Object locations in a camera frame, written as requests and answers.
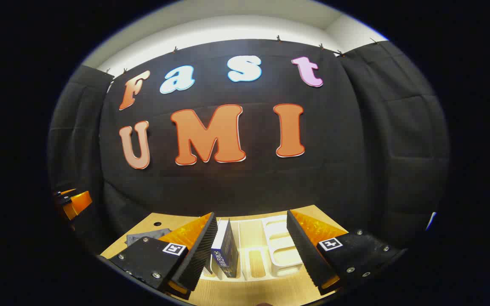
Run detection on grey schoolbag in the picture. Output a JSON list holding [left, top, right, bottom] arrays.
[[125, 228, 172, 247]]

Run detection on white bookshelf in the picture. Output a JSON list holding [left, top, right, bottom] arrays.
[[202, 215, 305, 282]]

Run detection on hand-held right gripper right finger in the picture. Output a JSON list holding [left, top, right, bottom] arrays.
[[286, 209, 408, 296]]

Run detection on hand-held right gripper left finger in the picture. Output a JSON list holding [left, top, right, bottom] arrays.
[[100, 212, 219, 300]]

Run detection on blue cover book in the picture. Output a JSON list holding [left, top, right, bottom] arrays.
[[210, 219, 239, 278]]

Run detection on black backdrop cloth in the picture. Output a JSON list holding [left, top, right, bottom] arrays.
[[48, 38, 450, 258]]

